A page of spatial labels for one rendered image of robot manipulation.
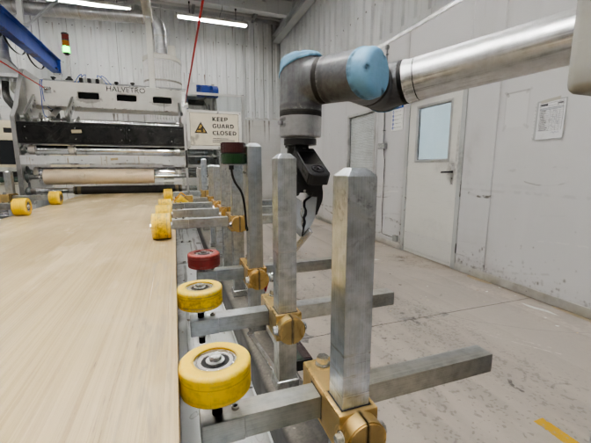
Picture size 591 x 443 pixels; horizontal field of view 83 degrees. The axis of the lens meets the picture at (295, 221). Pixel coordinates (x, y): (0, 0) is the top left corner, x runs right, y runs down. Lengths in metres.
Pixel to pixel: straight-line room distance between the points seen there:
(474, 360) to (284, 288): 0.32
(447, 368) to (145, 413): 0.40
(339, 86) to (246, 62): 9.37
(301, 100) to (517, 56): 0.38
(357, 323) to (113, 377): 0.27
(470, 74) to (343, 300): 0.51
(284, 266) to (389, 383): 0.25
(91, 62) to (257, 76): 3.95
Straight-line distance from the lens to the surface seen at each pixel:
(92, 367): 0.47
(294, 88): 0.72
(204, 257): 0.85
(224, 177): 1.32
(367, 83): 0.65
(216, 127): 3.13
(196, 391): 0.40
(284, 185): 0.58
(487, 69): 0.74
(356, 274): 0.37
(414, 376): 0.54
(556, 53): 0.74
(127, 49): 9.85
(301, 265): 0.95
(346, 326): 0.39
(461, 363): 0.59
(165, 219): 1.09
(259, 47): 10.19
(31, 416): 0.42
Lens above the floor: 1.12
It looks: 9 degrees down
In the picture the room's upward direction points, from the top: straight up
